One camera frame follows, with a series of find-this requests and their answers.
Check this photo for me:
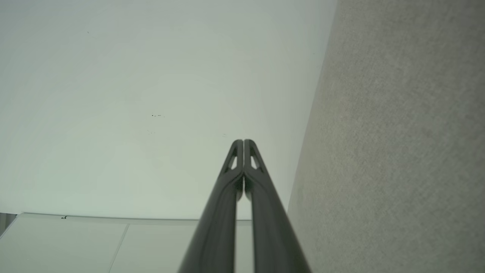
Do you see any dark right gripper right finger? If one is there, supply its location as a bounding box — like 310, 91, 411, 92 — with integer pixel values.
244, 139, 312, 273

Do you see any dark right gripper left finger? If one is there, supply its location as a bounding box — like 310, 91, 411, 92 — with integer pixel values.
178, 139, 244, 273

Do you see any grey fabric sofa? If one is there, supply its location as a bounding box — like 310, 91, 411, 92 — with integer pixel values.
287, 0, 485, 273

